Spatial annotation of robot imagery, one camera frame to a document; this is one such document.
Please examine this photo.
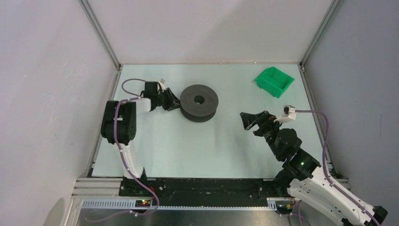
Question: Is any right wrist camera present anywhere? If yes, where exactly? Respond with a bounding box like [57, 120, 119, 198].
[274, 105, 296, 124]

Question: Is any left circuit board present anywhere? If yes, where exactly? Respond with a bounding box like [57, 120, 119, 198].
[135, 200, 152, 208]

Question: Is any green plastic bin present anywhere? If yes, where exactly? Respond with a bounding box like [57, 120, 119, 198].
[254, 67, 295, 98]

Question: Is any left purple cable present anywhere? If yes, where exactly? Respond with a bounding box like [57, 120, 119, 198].
[84, 78, 161, 224]

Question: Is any black cable spool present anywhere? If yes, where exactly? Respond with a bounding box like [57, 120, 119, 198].
[180, 84, 219, 122]

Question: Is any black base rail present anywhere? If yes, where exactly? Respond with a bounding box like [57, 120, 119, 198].
[119, 178, 290, 207]

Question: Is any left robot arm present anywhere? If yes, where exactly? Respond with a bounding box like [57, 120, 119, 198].
[100, 79, 181, 196]

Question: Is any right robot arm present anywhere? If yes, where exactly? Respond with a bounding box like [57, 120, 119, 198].
[240, 105, 388, 226]

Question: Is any right circuit board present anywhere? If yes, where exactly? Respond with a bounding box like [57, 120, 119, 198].
[276, 204, 293, 215]

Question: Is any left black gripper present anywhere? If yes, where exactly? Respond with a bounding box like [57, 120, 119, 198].
[153, 88, 184, 112]

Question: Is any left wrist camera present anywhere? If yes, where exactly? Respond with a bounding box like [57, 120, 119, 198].
[158, 79, 166, 90]

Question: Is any circuit board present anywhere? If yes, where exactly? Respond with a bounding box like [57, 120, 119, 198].
[135, 200, 152, 208]
[276, 204, 293, 215]

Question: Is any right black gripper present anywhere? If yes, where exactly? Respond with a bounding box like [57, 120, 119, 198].
[239, 110, 285, 160]

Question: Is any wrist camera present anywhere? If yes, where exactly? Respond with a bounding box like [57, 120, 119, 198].
[274, 105, 296, 124]
[158, 79, 166, 90]

